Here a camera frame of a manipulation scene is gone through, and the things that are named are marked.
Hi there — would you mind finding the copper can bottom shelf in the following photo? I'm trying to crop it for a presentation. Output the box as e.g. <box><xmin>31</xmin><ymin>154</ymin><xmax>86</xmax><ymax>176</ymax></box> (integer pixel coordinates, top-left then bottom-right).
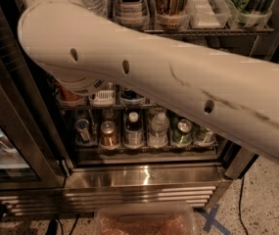
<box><xmin>100</xmin><ymin>120</ymin><xmax>117</xmax><ymax>147</ymax></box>

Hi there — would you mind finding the glass fridge door left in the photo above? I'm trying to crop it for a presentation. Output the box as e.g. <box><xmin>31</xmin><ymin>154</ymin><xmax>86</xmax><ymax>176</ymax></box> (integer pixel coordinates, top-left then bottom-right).
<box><xmin>0</xmin><ymin>0</ymin><xmax>71</xmax><ymax>191</ymax></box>

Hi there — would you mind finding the clear plastic bin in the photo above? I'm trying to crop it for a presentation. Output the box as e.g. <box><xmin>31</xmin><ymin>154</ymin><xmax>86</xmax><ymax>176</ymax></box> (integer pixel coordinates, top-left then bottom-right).
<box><xmin>92</xmin><ymin>202</ymin><xmax>196</xmax><ymax>235</ymax></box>

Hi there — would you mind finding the brown drink bottle bottom shelf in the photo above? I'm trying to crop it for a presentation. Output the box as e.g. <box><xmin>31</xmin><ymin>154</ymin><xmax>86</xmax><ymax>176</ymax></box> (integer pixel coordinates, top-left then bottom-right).
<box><xmin>125</xmin><ymin>112</ymin><xmax>143</xmax><ymax>149</ymax></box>

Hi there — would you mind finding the silver slim can bottom shelf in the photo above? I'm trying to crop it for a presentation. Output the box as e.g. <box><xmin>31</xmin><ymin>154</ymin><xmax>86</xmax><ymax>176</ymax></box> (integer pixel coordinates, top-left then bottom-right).
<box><xmin>74</xmin><ymin>118</ymin><xmax>92</xmax><ymax>142</ymax></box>

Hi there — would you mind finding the black cable right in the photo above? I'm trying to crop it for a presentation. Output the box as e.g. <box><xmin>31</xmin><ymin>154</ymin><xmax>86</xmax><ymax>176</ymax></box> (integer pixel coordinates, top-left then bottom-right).
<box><xmin>237</xmin><ymin>175</ymin><xmax>250</xmax><ymax>235</ymax></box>

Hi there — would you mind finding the tea bottle top shelf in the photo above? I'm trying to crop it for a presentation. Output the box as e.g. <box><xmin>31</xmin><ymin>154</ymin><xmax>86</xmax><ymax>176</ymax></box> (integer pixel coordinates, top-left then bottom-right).
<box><xmin>115</xmin><ymin>0</ymin><xmax>148</xmax><ymax>28</ymax></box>

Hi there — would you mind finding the green can bottom left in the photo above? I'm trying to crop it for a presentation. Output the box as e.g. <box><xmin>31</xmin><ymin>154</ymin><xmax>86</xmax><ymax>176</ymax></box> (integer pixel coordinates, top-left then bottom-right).
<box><xmin>171</xmin><ymin>117</ymin><xmax>192</xmax><ymax>146</ymax></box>

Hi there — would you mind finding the brown tall can top shelf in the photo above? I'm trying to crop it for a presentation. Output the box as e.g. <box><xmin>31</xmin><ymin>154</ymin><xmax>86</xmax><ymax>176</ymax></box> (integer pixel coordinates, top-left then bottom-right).
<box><xmin>155</xmin><ymin>0</ymin><xmax>189</xmax><ymax>29</ymax></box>

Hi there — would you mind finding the black cable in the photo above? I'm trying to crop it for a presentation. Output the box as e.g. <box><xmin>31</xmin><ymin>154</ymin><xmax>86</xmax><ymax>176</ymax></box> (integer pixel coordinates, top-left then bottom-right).
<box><xmin>44</xmin><ymin>212</ymin><xmax>81</xmax><ymax>235</ymax></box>
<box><xmin>237</xmin><ymin>175</ymin><xmax>250</xmax><ymax>235</ymax></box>

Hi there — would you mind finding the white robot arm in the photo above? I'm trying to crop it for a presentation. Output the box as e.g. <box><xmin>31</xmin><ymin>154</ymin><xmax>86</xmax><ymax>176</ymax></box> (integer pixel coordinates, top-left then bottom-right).
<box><xmin>18</xmin><ymin>0</ymin><xmax>279</xmax><ymax>163</ymax></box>

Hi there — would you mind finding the green can bottom right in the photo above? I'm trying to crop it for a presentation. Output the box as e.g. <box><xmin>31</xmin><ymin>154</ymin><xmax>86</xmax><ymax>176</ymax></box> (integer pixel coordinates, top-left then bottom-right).
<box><xmin>195</xmin><ymin>126</ymin><xmax>214</xmax><ymax>145</ymax></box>

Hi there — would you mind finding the black cable left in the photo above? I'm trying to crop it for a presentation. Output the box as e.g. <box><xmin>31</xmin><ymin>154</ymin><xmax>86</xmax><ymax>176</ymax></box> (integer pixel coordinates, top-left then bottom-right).
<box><xmin>44</xmin><ymin>212</ymin><xmax>81</xmax><ymax>235</ymax></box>

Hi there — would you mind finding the red soda can front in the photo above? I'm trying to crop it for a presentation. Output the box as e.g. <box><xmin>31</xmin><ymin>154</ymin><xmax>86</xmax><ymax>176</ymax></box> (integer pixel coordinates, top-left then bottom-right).
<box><xmin>58</xmin><ymin>84</ymin><xmax>81</xmax><ymax>102</ymax></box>

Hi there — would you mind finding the blue pepsi can front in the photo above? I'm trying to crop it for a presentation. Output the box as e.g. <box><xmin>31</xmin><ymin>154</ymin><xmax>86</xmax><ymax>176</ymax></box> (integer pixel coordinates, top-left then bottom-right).
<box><xmin>121</xmin><ymin>87</ymin><xmax>142</xmax><ymax>100</ymax></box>

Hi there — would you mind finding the water bottle bottom shelf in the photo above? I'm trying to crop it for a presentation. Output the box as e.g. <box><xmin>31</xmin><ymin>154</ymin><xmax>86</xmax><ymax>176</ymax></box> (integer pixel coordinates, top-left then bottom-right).
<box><xmin>148</xmin><ymin>112</ymin><xmax>169</xmax><ymax>148</ymax></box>

